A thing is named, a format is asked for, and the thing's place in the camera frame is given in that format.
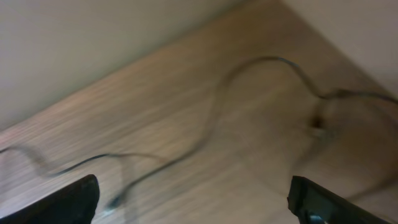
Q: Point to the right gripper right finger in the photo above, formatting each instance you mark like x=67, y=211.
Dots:
x=313, y=204

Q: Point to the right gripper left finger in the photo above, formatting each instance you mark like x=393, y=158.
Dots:
x=73, y=204

